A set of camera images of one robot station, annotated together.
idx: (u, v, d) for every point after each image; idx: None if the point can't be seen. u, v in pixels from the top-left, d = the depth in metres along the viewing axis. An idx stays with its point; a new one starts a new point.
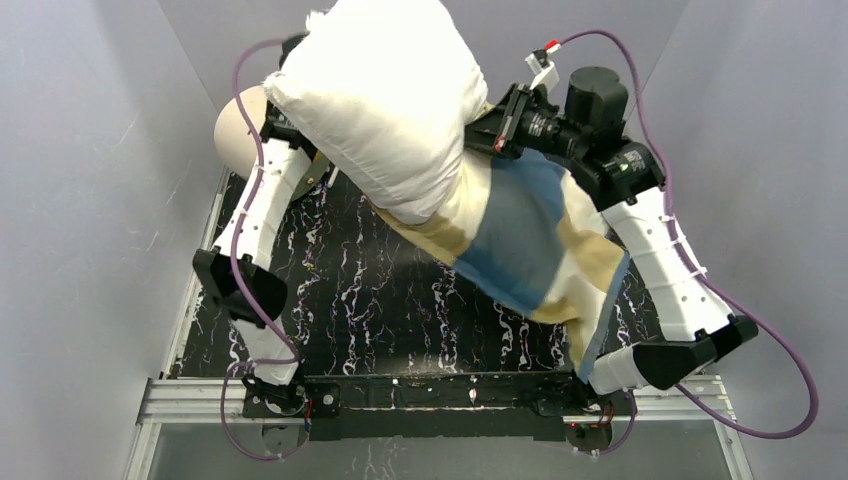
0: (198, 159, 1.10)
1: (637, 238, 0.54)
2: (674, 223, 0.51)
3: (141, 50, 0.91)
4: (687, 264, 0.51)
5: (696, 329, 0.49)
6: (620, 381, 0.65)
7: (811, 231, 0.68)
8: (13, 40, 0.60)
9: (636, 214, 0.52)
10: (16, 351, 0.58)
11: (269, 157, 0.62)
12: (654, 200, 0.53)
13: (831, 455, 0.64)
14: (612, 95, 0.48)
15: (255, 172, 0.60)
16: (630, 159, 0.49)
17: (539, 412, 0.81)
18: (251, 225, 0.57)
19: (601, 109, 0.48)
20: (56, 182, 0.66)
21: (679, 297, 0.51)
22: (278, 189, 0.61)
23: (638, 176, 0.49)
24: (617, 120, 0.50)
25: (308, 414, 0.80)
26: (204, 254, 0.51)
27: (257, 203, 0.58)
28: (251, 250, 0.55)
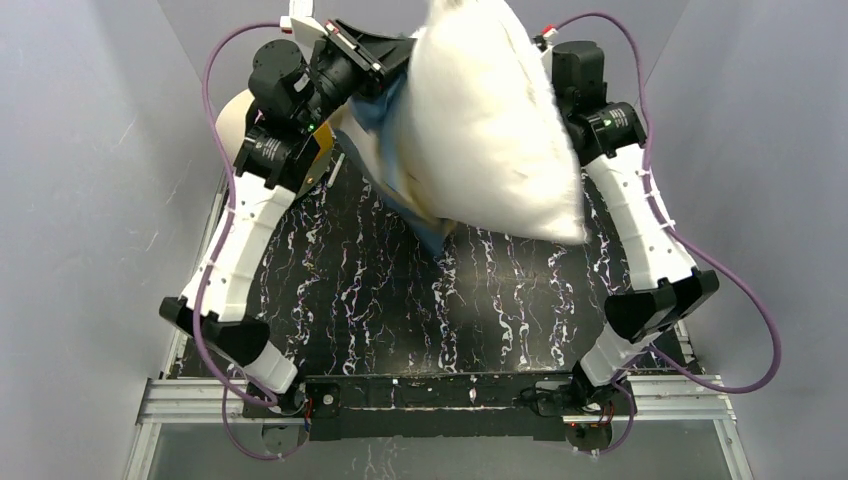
0: (198, 158, 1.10)
1: (613, 190, 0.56)
2: (649, 176, 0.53)
3: (140, 50, 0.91)
4: (657, 215, 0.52)
5: (659, 277, 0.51)
6: (609, 363, 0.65)
7: (810, 231, 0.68)
8: (12, 42, 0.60)
9: (610, 165, 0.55)
10: (16, 352, 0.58)
11: (242, 196, 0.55)
12: (632, 155, 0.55)
13: (830, 455, 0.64)
14: (589, 58, 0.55)
15: (225, 214, 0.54)
16: (612, 116, 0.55)
17: (538, 412, 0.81)
18: (218, 277, 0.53)
19: (579, 67, 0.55)
20: (56, 183, 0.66)
21: (647, 247, 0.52)
22: (252, 235, 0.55)
23: (619, 131, 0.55)
24: (597, 81, 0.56)
25: (308, 414, 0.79)
26: (171, 304, 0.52)
27: (225, 253, 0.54)
28: (216, 308, 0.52)
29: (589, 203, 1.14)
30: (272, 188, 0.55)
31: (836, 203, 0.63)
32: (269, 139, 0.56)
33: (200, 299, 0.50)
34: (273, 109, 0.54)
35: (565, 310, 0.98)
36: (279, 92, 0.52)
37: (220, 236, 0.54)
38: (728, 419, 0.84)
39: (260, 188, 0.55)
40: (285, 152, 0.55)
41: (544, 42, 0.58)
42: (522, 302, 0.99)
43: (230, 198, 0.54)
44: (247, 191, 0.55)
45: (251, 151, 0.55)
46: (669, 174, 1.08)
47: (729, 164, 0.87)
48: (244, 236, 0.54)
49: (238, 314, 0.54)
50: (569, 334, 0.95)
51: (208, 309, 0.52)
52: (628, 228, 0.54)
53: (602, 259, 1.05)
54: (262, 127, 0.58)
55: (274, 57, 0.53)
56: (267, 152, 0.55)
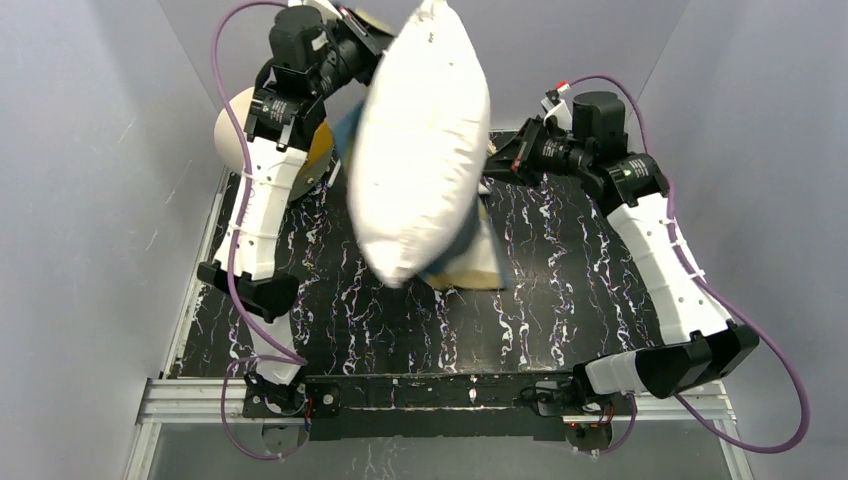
0: (198, 158, 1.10)
1: (637, 240, 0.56)
2: (673, 226, 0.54)
3: (141, 50, 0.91)
4: (684, 266, 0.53)
5: (691, 330, 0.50)
6: (620, 385, 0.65)
7: (809, 232, 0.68)
8: (12, 40, 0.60)
9: (634, 216, 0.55)
10: (15, 352, 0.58)
11: (257, 160, 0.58)
12: (655, 205, 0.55)
13: (830, 455, 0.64)
14: (609, 109, 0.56)
15: (243, 179, 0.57)
16: (632, 167, 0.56)
17: (539, 412, 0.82)
18: (247, 240, 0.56)
19: (601, 120, 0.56)
20: (56, 182, 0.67)
21: (677, 298, 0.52)
22: (271, 198, 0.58)
23: (641, 182, 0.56)
24: (616, 132, 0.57)
25: (308, 414, 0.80)
26: (207, 268, 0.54)
27: (250, 216, 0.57)
28: (250, 268, 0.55)
29: (589, 203, 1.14)
30: (284, 150, 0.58)
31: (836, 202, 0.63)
32: (275, 101, 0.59)
33: (231, 263, 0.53)
34: (288, 65, 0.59)
35: (565, 309, 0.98)
36: (297, 47, 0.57)
37: (242, 201, 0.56)
38: (728, 419, 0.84)
39: (272, 149, 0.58)
40: (292, 111, 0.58)
41: (557, 95, 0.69)
42: (522, 302, 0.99)
43: (246, 163, 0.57)
44: (262, 155, 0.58)
45: (260, 114, 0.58)
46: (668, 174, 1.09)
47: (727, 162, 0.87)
48: (264, 200, 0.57)
49: (268, 273, 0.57)
50: (568, 334, 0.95)
51: (242, 269, 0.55)
52: (656, 277, 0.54)
53: (602, 260, 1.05)
54: (271, 90, 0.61)
55: (293, 17, 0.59)
56: (275, 114, 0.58)
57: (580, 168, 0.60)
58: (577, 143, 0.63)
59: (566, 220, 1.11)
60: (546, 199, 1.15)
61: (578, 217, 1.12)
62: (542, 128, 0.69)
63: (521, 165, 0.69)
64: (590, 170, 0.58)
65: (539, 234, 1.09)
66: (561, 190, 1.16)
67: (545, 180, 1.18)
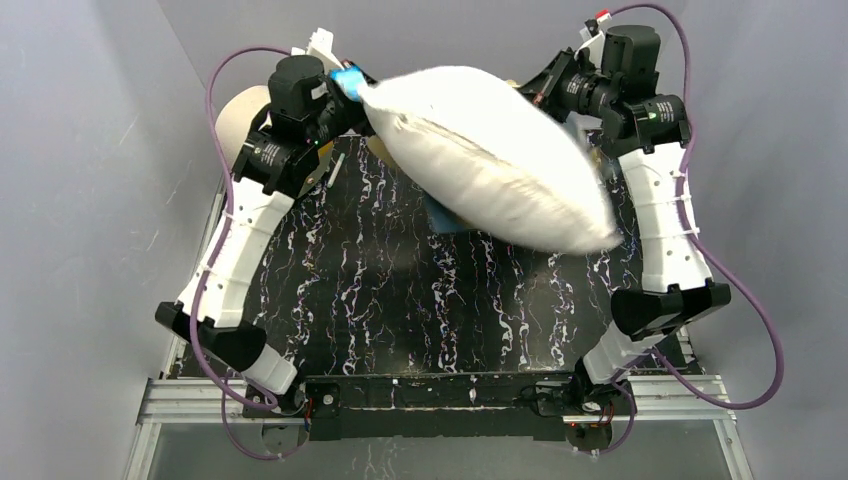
0: (198, 159, 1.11)
1: (642, 188, 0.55)
2: (683, 180, 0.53)
3: (141, 52, 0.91)
4: (682, 221, 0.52)
5: (669, 283, 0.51)
6: (611, 362, 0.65)
7: (809, 232, 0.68)
8: (13, 41, 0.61)
9: (644, 160, 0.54)
10: (15, 352, 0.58)
11: (240, 200, 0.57)
12: (670, 155, 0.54)
13: (830, 455, 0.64)
14: (643, 42, 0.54)
15: (223, 219, 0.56)
16: (658, 108, 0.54)
17: (539, 412, 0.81)
18: (216, 283, 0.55)
19: (632, 51, 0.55)
20: (57, 182, 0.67)
21: (665, 251, 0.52)
22: (248, 242, 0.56)
23: (664, 124, 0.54)
24: (646, 70, 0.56)
25: (308, 414, 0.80)
26: (167, 310, 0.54)
27: (222, 258, 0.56)
28: (212, 314, 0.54)
29: None
30: (270, 194, 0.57)
31: (836, 201, 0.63)
32: (268, 145, 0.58)
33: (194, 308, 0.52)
34: (283, 111, 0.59)
35: (565, 309, 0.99)
36: (295, 94, 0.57)
37: (219, 240, 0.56)
38: (727, 419, 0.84)
39: (257, 192, 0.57)
40: (282, 158, 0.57)
41: (597, 28, 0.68)
42: (522, 302, 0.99)
43: (227, 204, 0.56)
44: (245, 196, 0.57)
45: (250, 156, 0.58)
46: None
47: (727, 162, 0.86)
48: (241, 241, 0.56)
49: (233, 320, 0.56)
50: (568, 334, 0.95)
51: (205, 314, 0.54)
52: (649, 227, 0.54)
53: (602, 259, 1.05)
54: (267, 133, 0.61)
55: (294, 67, 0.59)
56: (266, 157, 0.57)
57: (602, 104, 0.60)
58: (603, 81, 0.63)
59: None
60: None
61: None
62: (574, 62, 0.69)
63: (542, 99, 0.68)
64: (612, 106, 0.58)
65: None
66: None
67: None
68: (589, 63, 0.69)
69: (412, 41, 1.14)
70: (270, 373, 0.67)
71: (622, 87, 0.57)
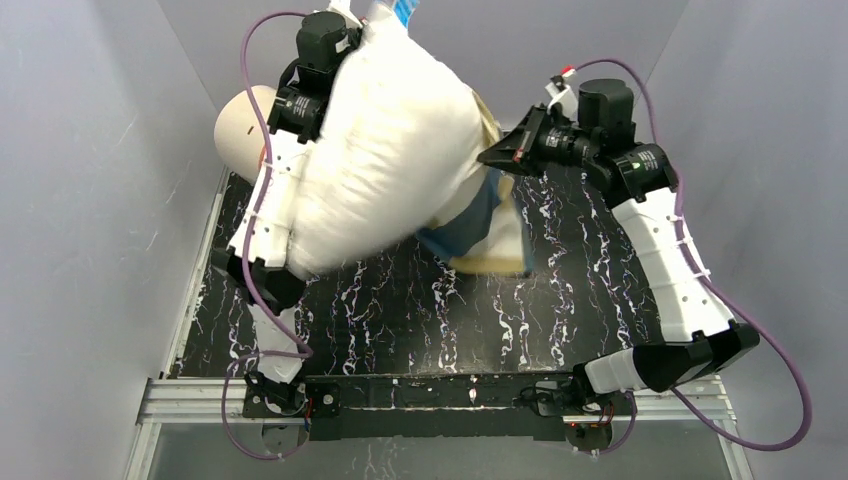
0: (198, 158, 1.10)
1: (644, 236, 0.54)
2: (682, 223, 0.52)
3: (141, 51, 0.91)
4: (690, 264, 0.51)
5: (692, 331, 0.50)
6: (618, 383, 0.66)
7: (809, 232, 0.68)
8: (12, 41, 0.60)
9: (642, 211, 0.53)
10: (15, 352, 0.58)
11: (279, 150, 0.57)
12: (663, 201, 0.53)
13: (830, 456, 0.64)
14: (619, 97, 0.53)
15: (264, 169, 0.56)
16: (642, 158, 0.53)
17: (539, 413, 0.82)
18: (263, 227, 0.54)
19: (609, 109, 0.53)
20: (56, 182, 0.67)
21: (681, 298, 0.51)
22: (289, 189, 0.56)
23: (649, 176, 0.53)
24: (625, 123, 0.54)
25: (308, 414, 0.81)
26: (220, 252, 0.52)
27: (267, 203, 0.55)
28: (263, 254, 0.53)
29: (589, 203, 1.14)
30: (305, 142, 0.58)
31: (836, 202, 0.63)
32: (298, 98, 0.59)
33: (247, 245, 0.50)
34: (312, 65, 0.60)
35: (565, 309, 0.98)
36: (323, 49, 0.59)
37: (261, 188, 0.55)
38: (727, 419, 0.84)
39: (293, 142, 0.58)
40: (313, 108, 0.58)
41: (562, 81, 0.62)
42: (522, 302, 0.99)
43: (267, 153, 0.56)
44: (283, 147, 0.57)
45: (282, 109, 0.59)
46: None
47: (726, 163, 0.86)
48: (283, 188, 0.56)
49: (281, 262, 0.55)
50: (568, 334, 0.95)
51: (256, 256, 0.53)
52: (662, 275, 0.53)
53: (602, 259, 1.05)
54: (296, 89, 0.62)
55: (320, 21, 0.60)
56: (298, 109, 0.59)
57: (585, 159, 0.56)
58: (582, 133, 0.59)
59: (566, 220, 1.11)
60: (546, 199, 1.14)
61: (578, 217, 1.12)
62: (546, 116, 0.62)
63: (524, 156, 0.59)
64: (595, 161, 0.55)
65: (539, 234, 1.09)
66: (561, 190, 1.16)
67: (545, 180, 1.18)
68: (563, 116, 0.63)
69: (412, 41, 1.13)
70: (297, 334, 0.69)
71: (604, 140, 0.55)
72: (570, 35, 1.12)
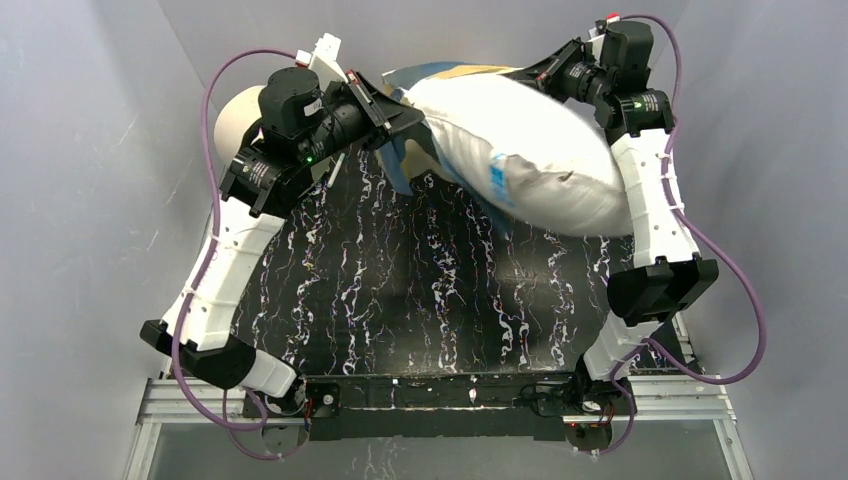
0: (198, 159, 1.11)
1: (630, 170, 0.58)
2: (668, 160, 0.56)
3: (141, 50, 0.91)
4: (668, 197, 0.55)
5: (658, 255, 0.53)
6: (603, 342, 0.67)
7: (805, 231, 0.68)
8: (13, 42, 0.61)
9: (632, 144, 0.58)
10: (16, 350, 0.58)
11: (227, 221, 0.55)
12: (655, 139, 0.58)
13: (830, 454, 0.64)
14: (639, 41, 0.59)
15: (209, 240, 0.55)
16: (645, 100, 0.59)
17: (539, 412, 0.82)
18: (199, 305, 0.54)
19: (626, 49, 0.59)
20: (56, 182, 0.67)
21: (652, 226, 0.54)
22: (233, 264, 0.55)
23: (650, 115, 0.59)
24: (641, 65, 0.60)
25: (308, 414, 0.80)
26: (151, 328, 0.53)
27: (207, 280, 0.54)
28: (195, 338, 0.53)
29: None
30: (256, 215, 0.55)
31: (835, 202, 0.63)
32: (257, 163, 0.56)
33: (175, 332, 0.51)
34: (274, 128, 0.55)
35: (565, 310, 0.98)
36: (287, 111, 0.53)
37: (203, 263, 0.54)
38: (728, 419, 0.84)
39: (245, 213, 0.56)
40: (271, 178, 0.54)
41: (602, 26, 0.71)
42: (521, 302, 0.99)
43: (214, 226, 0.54)
44: (233, 217, 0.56)
45: (238, 175, 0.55)
46: None
47: (729, 162, 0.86)
48: (226, 264, 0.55)
49: (217, 342, 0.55)
50: (568, 334, 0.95)
51: (189, 336, 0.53)
52: (640, 202, 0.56)
53: (602, 259, 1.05)
54: (258, 150, 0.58)
55: (290, 82, 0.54)
56: (255, 176, 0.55)
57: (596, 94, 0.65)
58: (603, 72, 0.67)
59: None
60: None
61: None
62: (580, 50, 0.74)
63: (547, 78, 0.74)
64: (605, 95, 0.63)
65: (539, 233, 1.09)
66: None
67: None
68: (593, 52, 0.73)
69: (409, 40, 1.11)
70: (264, 381, 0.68)
71: (615, 80, 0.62)
72: (569, 34, 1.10)
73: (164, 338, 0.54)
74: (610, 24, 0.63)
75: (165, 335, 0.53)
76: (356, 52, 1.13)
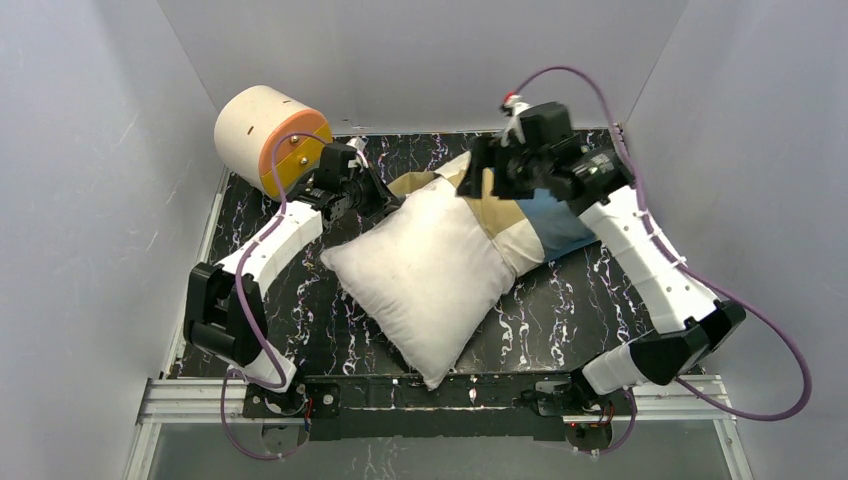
0: (198, 159, 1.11)
1: (617, 235, 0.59)
2: (648, 217, 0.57)
3: (140, 49, 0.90)
4: (666, 255, 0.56)
5: (684, 317, 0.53)
6: (618, 379, 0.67)
7: (805, 231, 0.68)
8: (13, 42, 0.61)
9: (612, 214, 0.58)
10: (15, 351, 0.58)
11: (293, 209, 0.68)
12: (627, 200, 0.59)
13: (830, 456, 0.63)
14: (555, 115, 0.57)
15: (276, 217, 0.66)
16: (598, 162, 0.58)
17: (539, 412, 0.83)
18: (259, 253, 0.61)
19: (548, 125, 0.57)
20: (56, 182, 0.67)
21: (664, 288, 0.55)
22: (293, 233, 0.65)
23: (607, 176, 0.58)
24: (569, 135, 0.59)
25: (308, 414, 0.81)
26: (207, 268, 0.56)
27: (271, 238, 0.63)
28: (254, 270, 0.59)
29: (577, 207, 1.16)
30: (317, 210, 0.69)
31: (836, 202, 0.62)
32: (316, 190, 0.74)
33: (241, 263, 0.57)
34: (328, 171, 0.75)
35: (565, 310, 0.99)
36: (339, 161, 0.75)
37: (270, 226, 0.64)
38: (728, 419, 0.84)
39: (306, 209, 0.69)
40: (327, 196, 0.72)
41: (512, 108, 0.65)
42: (521, 302, 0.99)
43: (284, 206, 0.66)
44: (298, 208, 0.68)
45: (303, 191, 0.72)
46: (666, 173, 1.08)
47: (728, 162, 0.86)
48: (289, 230, 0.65)
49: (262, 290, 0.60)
50: (568, 334, 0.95)
51: (246, 272, 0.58)
52: (641, 267, 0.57)
53: (602, 259, 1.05)
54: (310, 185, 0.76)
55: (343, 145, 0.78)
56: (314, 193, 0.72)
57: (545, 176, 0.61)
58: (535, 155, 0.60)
59: None
60: None
61: None
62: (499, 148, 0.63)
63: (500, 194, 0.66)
64: (553, 173, 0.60)
65: None
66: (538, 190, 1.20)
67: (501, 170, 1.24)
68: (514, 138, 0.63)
69: (409, 39, 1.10)
70: (270, 371, 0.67)
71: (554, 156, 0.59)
72: (569, 36, 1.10)
73: (211, 282, 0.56)
74: (508, 104, 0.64)
75: (218, 274, 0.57)
76: (356, 52, 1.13)
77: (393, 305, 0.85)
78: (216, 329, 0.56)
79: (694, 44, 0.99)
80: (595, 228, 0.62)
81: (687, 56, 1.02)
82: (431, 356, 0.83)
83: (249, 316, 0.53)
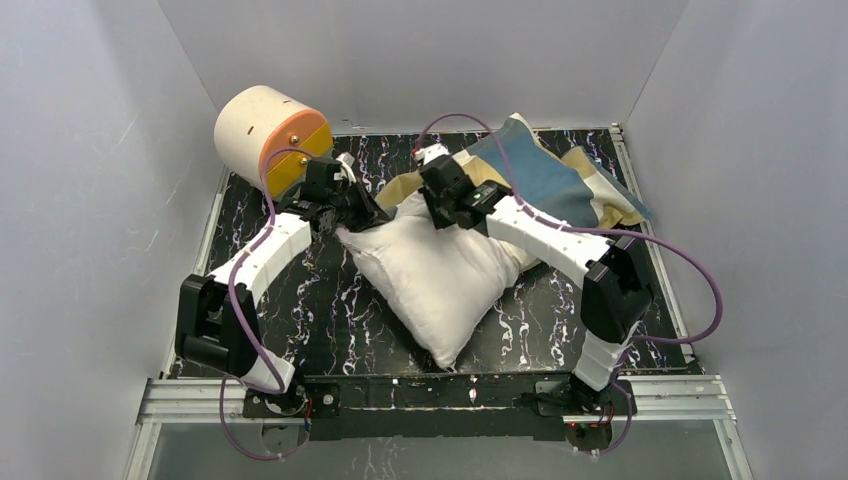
0: (199, 159, 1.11)
1: (512, 232, 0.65)
2: (527, 207, 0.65)
3: (141, 50, 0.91)
4: (550, 226, 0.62)
5: (584, 260, 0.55)
6: (601, 366, 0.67)
7: (802, 232, 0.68)
8: (13, 42, 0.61)
9: (498, 217, 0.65)
10: (16, 351, 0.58)
11: (282, 220, 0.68)
12: (508, 202, 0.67)
13: (829, 455, 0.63)
14: (445, 165, 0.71)
15: (265, 228, 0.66)
16: (482, 192, 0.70)
17: (539, 412, 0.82)
18: (251, 263, 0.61)
19: (441, 174, 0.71)
20: (56, 183, 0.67)
21: (561, 249, 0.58)
22: (284, 243, 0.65)
23: (492, 199, 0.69)
24: (460, 177, 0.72)
25: (308, 414, 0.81)
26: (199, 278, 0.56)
27: (262, 248, 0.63)
28: (246, 279, 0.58)
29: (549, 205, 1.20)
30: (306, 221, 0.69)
31: (833, 202, 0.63)
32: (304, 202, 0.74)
33: (234, 273, 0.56)
34: (314, 183, 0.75)
35: (565, 309, 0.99)
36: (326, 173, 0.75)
37: (260, 238, 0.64)
38: (728, 419, 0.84)
39: (295, 220, 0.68)
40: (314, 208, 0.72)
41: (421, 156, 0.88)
42: (521, 302, 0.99)
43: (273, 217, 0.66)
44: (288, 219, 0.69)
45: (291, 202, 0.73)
46: (666, 173, 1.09)
47: (727, 162, 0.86)
48: (279, 240, 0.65)
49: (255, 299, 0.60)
50: (568, 334, 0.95)
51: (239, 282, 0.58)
52: (541, 246, 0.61)
53: None
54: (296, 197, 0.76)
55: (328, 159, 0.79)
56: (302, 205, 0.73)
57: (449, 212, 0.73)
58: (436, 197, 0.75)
59: None
60: None
61: None
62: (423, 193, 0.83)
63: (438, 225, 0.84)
64: (455, 209, 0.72)
65: None
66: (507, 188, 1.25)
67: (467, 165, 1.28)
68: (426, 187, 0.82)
69: (409, 40, 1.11)
70: (267, 376, 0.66)
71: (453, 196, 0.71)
72: (569, 36, 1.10)
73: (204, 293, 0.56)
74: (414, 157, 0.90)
75: (210, 284, 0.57)
76: (355, 53, 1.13)
77: (403, 284, 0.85)
78: (208, 341, 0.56)
79: (693, 44, 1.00)
80: (503, 239, 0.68)
81: (686, 57, 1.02)
82: (443, 333, 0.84)
83: (244, 322, 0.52)
